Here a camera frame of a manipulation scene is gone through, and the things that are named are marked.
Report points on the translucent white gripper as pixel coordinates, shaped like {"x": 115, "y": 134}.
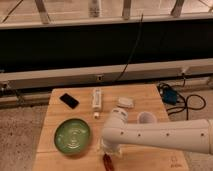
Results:
{"x": 110, "y": 149}

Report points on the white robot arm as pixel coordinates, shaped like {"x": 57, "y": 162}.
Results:
{"x": 191, "y": 135}

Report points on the green ceramic bowl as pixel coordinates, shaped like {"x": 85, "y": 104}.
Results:
{"x": 72, "y": 136}

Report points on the small white cup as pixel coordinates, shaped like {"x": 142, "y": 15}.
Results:
{"x": 146, "y": 117}

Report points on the white remote control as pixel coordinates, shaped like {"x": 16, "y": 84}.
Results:
{"x": 97, "y": 99}

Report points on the black smartphone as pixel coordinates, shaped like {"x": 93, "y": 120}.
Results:
{"x": 69, "y": 100}

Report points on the blue power adapter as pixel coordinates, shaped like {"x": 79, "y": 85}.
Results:
{"x": 169, "y": 96}

